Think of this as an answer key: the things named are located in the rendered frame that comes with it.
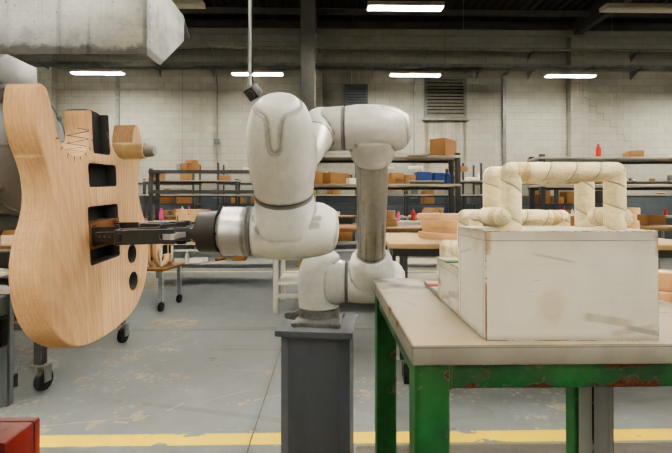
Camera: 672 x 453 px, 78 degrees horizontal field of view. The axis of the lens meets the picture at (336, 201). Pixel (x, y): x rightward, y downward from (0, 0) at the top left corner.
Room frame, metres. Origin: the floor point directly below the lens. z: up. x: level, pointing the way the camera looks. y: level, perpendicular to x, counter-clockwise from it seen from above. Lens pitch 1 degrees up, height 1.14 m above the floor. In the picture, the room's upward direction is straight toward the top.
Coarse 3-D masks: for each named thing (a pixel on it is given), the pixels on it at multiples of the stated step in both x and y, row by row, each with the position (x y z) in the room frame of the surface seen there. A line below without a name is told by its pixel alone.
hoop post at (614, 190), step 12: (612, 180) 0.66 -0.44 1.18; (624, 180) 0.66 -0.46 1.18; (612, 192) 0.66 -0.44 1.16; (624, 192) 0.66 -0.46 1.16; (612, 204) 0.66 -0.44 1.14; (624, 204) 0.66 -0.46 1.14; (612, 216) 0.66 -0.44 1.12; (624, 216) 0.66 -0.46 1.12; (612, 228) 0.66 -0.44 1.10; (624, 228) 0.66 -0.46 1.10
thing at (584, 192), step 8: (576, 184) 0.75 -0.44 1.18; (584, 184) 0.74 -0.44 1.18; (592, 184) 0.74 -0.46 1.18; (576, 192) 0.75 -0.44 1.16; (584, 192) 0.74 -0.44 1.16; (592, 192) 0.74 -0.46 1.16; (576, 200) 0.75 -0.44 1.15; (584, 200) 0.74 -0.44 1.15; (592, 200) 0.74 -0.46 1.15; (576, 208) 0.75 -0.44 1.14; (584, 208) 0.74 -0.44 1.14; (576, 216) 0.75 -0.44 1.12; (584, 216) 0.74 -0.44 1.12; (576, 224) 0.75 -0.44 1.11; (584, 224) 0.74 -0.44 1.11; (592, 224) 0.74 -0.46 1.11
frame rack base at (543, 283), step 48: (480, 240) 0.67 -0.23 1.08; (528, 240) 0.65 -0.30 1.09; (576, 240) 0.65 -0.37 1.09; (624, 240) 0.65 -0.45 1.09; (480, 288) 0.67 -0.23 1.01; (528, 288) 0.65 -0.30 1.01; (576, 288) 0.65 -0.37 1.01; (624, 288) 0.65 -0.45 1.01; (528, 336) 0.65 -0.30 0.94; (576, 336) 0.65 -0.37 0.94; (624, 336) 0.65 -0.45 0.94
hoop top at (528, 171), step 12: (504, 168) 0.67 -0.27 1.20; (516, 168) 0.66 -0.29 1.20; (528, 168) 0.66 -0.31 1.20; (540, 168) 0.66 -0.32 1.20; (552, 168) 0.66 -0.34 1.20; (564, 168) 0.66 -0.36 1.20; (576, 168) 0.66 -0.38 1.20; (588, 168) 0.66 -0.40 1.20; (600, 168) 0.66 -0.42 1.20; (612, 168) 0.66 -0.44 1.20; (624, 168) 0.66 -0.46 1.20; (528, 180) 0.67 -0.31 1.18; (540, 180) 0.67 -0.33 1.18; (552, 180) 0.67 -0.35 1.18; (564, 180) 0.67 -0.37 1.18; (576, 180) 0.67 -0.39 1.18; (588, 180) 0.67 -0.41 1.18; (600, 180) 0.67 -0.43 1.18
